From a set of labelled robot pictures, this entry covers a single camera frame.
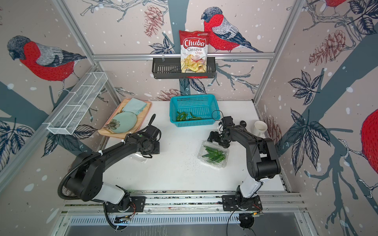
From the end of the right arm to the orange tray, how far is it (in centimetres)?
57

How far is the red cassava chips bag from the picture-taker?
85cm

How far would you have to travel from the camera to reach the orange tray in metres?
1.03

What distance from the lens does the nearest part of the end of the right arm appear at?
2.38 feet

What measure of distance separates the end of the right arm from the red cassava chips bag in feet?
1.12
